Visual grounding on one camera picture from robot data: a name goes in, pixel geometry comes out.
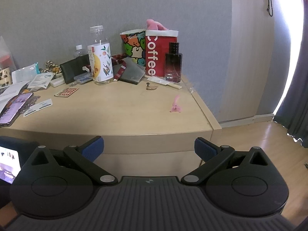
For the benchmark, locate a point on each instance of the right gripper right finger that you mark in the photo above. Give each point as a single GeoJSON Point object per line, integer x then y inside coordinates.
{"type": "Point", "coordinates": [243, 183]}

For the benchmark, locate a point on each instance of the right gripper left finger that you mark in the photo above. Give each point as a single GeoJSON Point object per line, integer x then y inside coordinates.
{"type": "Point", "coordinates": [56, 183]}

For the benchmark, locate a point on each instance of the wooden desk drawer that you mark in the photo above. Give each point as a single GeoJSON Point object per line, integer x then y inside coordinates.
{"type": "Point", "coordinates": [124, 154]}

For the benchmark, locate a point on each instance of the smartphone with lit screen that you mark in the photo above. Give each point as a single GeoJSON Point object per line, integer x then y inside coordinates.
{"type": "Point", "coordinates": [13, 111]}

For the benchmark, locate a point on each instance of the white business card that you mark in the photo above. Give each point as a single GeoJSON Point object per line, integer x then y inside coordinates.
{"type": "Point", "coordinates": [37, 107]}

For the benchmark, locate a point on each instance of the printed paper documents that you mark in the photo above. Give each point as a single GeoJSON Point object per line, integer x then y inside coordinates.
{"type": "Point", "coordinates": [11, 91]}

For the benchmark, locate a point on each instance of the red patterned sticker card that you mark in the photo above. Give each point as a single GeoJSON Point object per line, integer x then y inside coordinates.
{"type": "Point", "coordinates": [65, 93]}

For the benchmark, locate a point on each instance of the white blue sachet packet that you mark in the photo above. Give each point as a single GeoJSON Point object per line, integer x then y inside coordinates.
{"type": "Point", "coordinates": [41, 81]}

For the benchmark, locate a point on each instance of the blue white mask packet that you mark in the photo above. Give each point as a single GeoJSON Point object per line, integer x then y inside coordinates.
{"type": "Point", "coordinates": [25, 74]}

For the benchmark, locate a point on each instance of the black white patterned mug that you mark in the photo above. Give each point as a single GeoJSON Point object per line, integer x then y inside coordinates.
{"type": "Point", "coordinates": [5, 77]}

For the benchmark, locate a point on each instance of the white charger block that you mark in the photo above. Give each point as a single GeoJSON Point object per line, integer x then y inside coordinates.
{"type": "Point", "coordinates": [57, 82]}

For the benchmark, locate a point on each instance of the clear plastic bag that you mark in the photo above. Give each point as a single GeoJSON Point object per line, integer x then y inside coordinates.
{"type": "Point", "coordinates": [6, 58]}

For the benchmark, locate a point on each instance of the black wallet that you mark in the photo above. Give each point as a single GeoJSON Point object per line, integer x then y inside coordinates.
{"type": "Point", "coordinates": [74, 67]}

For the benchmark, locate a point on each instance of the small clear plastic box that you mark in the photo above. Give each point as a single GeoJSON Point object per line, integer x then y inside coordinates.
{"type": "Point", "coordinates": [83, 78]}

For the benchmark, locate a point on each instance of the pink hair clip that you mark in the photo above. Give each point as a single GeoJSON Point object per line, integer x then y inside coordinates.
{"type": "Point", "coordinates": [175, 106]}

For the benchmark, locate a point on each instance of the small clear water bottle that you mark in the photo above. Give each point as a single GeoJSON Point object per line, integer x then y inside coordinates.
{"type": "Point", "coordinates": [79, 51]}

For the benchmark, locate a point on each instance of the tea bottle with white label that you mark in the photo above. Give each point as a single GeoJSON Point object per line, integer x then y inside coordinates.
{"type": "Point", "coordinates": [100, 57]}

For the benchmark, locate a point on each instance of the dark perfume bottle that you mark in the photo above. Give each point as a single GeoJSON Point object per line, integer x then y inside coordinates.
{"type": "Point", "coordinates": [173, 63]}

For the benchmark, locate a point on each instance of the colourful cartoon paper cup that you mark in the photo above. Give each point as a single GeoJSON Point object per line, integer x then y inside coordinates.
{"type": "Point", "coordinates": [134, 42]}

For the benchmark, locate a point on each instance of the red coffee paper bag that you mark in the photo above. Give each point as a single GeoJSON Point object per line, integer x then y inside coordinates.
{"type": "Point", "coordinates": [157, 45]}

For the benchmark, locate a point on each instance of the pink plush toy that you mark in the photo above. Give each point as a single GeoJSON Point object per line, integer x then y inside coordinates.
{"type": "Point", "coordinates": [154, 25]}

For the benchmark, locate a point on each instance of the braided rope toy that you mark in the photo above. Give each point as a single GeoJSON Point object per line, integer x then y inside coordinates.
{"type": "Point", "coordinates": [51, 67]}

